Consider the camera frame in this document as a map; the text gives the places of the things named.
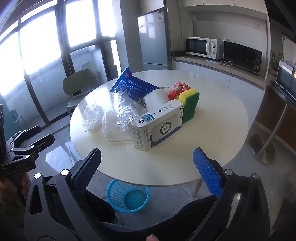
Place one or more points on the black window frame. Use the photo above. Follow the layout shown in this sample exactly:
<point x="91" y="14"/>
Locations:
<point x="64" y="46"/>

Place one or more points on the person's black pants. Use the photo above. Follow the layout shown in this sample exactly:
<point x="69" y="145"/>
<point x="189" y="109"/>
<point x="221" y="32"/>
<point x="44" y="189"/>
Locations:
<point x="196" y="220"/>

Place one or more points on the red snack packet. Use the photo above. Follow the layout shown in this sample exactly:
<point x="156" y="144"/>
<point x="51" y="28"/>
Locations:
<point x="178" y="90"/>

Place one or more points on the white rounded plastic container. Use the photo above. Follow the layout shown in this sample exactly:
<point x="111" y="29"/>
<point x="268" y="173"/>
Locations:
<point x="155" y="99"/>

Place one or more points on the white wall cabinet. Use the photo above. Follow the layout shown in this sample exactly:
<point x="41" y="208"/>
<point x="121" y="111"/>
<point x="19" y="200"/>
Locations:
<point x="219" y="9"/>

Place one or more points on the black microwave oven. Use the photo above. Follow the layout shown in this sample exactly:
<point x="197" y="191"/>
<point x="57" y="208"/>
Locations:
<point x="240" y="56"/>

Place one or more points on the silver refrigerator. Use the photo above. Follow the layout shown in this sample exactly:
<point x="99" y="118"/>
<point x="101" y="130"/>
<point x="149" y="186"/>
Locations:
<point x="153" y="39"/>

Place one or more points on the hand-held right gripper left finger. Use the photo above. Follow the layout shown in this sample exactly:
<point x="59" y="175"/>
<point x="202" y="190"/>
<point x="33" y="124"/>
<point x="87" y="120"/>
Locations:
<point x="87" y="172"/>

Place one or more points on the white round table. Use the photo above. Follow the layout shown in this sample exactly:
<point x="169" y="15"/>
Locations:
<point x="215" y="129"/>

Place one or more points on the green chair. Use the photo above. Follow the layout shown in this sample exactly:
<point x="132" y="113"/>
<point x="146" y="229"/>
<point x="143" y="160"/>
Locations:
<point x="79" y="81"/>

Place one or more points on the white microwave oven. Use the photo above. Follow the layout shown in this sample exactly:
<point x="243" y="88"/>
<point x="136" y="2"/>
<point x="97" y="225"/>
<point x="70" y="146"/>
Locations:
<point x="198" y="46"/>

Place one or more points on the white translucent plastic bag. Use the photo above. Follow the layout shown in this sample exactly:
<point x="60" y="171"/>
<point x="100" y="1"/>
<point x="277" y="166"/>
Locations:
<point x="113" y="129"/>

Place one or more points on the metal pedestal stand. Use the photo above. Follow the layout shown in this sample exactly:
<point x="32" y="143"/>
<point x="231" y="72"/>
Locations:
<point x="268" y="143"/>

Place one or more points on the blue plastic mesh wastebasket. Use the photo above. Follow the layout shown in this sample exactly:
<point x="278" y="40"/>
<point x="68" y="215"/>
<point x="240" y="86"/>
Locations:
<point x="131" y="199"/>

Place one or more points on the white printed cardboard box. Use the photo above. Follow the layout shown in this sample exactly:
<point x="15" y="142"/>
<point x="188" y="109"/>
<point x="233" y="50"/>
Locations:
<point x="161" y="125"/>

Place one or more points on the green potted plant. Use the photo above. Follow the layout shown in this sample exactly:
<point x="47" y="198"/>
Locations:
<point x="276" y="61"/>

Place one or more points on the yellow green sponge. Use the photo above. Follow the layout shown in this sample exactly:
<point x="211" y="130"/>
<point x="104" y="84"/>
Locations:
<point x="190" y="109"/>

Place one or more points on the person's right hand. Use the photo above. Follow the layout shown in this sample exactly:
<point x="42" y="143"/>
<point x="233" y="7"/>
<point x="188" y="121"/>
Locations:
<point x="153" y="238"/>

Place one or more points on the white kitchen counter cabinet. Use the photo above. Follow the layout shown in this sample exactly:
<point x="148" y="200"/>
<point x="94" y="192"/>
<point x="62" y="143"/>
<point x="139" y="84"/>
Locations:
<point x="208" y="74"/>

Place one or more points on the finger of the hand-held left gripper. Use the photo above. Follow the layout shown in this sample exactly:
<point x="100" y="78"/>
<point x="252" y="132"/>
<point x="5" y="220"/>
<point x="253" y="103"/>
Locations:
<point x="44" y="141"/>
<point x="30" y="131"/>

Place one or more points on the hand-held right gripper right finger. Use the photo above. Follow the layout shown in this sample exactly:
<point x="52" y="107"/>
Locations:
<point x="207" y="176"/>

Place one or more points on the blue printed packaging bag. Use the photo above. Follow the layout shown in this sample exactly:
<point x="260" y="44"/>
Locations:
<point x="131" y="84"/>

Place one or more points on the person's left hand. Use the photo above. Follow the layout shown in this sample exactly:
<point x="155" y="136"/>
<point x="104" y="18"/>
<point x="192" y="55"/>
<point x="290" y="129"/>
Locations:
<point x="11" y="187"/>

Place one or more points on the brown wooden cabinet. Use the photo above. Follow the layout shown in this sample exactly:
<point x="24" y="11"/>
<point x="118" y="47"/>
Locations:
<point x="266" y="111"/>

